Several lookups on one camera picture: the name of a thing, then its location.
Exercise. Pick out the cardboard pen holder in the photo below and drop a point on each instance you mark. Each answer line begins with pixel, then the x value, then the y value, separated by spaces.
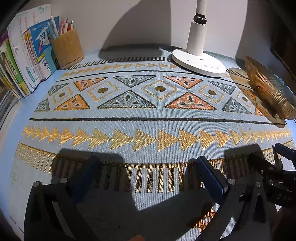
pixel 67 49

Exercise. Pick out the amber ribbed glass bowl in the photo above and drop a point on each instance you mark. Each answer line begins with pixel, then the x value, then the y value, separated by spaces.
pixel 271 89

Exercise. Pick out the stack of books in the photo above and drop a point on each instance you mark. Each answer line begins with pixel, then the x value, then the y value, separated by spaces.
pixel 27 56

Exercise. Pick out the pens in holder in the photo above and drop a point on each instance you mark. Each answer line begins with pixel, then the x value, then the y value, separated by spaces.
pixel 61 25

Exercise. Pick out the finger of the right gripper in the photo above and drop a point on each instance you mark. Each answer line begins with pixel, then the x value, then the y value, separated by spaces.
pixel 260 166
pixel 285 151

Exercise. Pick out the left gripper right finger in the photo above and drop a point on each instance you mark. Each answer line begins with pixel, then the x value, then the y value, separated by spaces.
pixel 243 211

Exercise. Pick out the patterned blue table mat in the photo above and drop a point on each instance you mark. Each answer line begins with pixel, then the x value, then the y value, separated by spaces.
pixel 147 119

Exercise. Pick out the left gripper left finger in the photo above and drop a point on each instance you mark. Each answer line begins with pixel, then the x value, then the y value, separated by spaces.
pixel 54 205

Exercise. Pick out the white lamp stand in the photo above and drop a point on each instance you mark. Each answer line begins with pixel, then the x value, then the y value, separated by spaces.
pixel 192 57

